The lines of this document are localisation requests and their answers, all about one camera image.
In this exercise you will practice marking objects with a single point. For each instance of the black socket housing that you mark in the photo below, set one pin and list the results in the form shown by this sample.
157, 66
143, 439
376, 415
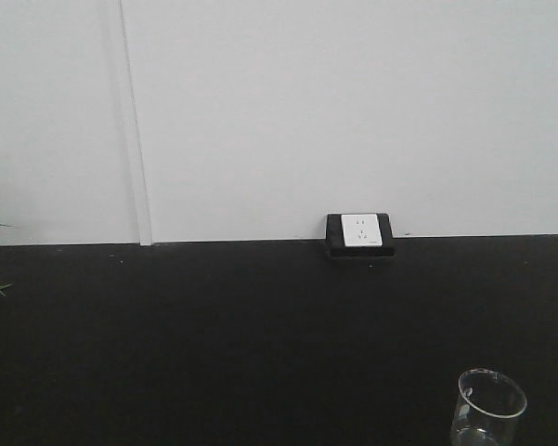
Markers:
336, 250

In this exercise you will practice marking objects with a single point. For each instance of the white power socket plate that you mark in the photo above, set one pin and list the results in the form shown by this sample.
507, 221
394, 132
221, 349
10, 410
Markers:
361, 230

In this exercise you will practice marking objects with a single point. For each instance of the clear glass beaker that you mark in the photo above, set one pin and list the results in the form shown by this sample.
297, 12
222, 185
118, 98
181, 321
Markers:
488, 409

